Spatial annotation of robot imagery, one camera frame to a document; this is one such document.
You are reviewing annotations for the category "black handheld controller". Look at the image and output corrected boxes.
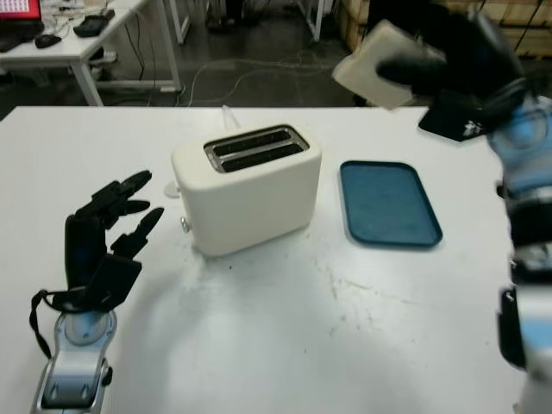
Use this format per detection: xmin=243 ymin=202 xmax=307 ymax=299
xmin=72 ymin=8 xmax=116 ymax=38

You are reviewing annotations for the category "white bread slice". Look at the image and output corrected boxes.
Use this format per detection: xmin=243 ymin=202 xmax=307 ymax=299
xmin=331 ymin=19 xmax=445 ymax=112

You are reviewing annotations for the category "cream white two-slot toaster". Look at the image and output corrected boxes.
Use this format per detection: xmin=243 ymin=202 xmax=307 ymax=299
xmin=163 ymin=123 xmax=323 ymax=259

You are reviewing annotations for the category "blue plastic tray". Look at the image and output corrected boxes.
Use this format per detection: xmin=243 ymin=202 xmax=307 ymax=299
xmin=338 ymin=160 xmax=444 ymax=251

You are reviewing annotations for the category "black laptop with red screen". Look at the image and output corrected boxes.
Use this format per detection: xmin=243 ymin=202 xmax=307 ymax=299
xmin=0 ymin=0 xmax=44 ymax=52

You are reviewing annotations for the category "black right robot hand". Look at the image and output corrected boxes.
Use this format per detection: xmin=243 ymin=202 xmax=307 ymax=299
xmin=375 ymin=0 xmax=528 ymax=116

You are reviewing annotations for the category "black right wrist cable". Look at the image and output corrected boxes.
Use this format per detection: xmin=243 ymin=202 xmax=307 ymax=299
xmin=476 ymin=77 xmax=530 ymax=129

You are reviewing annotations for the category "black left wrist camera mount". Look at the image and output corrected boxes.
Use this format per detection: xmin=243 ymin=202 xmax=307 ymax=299
xmin=81 ymin=252 xmax=143 ymax=312

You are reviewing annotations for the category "white cable on floor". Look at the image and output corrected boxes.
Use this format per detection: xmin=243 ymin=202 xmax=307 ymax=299
xmin=179 ymin=49 xmax=359 ymax=107

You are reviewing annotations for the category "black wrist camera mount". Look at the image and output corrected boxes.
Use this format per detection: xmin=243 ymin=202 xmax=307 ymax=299
xmin=417 ymin=88 xmax=495 ymax=143
xmin=81 ymin=252 xmax=143 ymax=312

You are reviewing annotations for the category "white office desk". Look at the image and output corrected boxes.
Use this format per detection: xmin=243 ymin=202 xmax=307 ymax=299
xmin=0 ymin=0 xmax=182 ymax=107

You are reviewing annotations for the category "white desk frame leg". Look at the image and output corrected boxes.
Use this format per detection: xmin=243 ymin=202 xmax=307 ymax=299
xmin=166 ymin=0 xmax=193 ymax=46
xmin=297 ymin=0 xmax=324 ymax=43

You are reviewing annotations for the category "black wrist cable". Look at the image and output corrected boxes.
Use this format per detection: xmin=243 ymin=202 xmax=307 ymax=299
xmin=28 ymin=289 xmax=91 ymax=360
xmin=476 ymin=77 xmax=530 ymax=129

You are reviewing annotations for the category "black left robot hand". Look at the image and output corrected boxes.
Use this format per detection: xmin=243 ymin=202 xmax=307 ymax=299
xmin=63 ymin=170 xmax=166 ymax=294

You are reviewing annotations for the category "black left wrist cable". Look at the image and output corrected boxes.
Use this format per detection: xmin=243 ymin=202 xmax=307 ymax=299
xmin=28 ymin=289 xmax=91 ymax=360

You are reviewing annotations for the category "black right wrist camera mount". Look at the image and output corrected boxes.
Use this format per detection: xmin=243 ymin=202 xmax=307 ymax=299
xmin=417 ymin=88 xmax=495 ymax=143

